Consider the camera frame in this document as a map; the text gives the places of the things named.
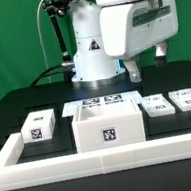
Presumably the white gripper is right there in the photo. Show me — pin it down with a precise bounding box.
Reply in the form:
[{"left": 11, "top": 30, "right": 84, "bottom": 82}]
[{"left": 99, "top": 0, "right": 179, "bottom": 83}]

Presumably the white cabinet door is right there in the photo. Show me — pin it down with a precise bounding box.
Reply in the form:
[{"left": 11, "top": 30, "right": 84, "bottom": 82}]
[
  {"left": 140, "top": 93, "right": 176, "bottom": 118},
  {"left": 168, "top": 88, "right": 191, "bottom": 111}
]

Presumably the white cabinet body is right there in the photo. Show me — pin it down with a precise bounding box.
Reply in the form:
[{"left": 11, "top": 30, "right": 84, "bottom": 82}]
[{"left": 72, "top": 99, "right": 146, "bottom": 153}]

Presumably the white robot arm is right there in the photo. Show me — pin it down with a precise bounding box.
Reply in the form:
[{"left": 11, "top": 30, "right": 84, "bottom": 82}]
[{"left": 50, "top": 0, "right": 179, "bottom": 88}]

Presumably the white cabinet top block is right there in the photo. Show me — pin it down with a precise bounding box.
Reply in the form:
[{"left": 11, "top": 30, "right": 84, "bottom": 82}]
[{"left": 20, "top": 108, "right": 56, "bottom": 143}]

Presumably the white flat tag plate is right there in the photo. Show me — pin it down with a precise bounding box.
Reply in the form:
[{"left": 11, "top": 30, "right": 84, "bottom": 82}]
[{"left": 61, "top": 90, "right": 142, "bottom": 117}]

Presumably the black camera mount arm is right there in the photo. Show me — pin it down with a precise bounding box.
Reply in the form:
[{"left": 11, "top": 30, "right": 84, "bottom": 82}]
[{"left": 42, "top": 0, "right": 72, "bottom": 64}]

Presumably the white cable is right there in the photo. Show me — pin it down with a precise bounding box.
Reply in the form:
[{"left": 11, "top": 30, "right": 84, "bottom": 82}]
[{"left": 32, "top": 0, "right": 68, "bottom": 85}]

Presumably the black cable bundle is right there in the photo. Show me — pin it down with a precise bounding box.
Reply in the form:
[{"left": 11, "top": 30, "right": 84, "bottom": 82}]
[{"left": 27, "top": 62, "right": 78, "bottom": 88}]

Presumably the white U-shaped table frame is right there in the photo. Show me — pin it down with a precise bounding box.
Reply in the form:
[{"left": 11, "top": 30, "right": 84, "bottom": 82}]
[{"left": 0, "top": 133, "right": 191, "bottom": 191}]

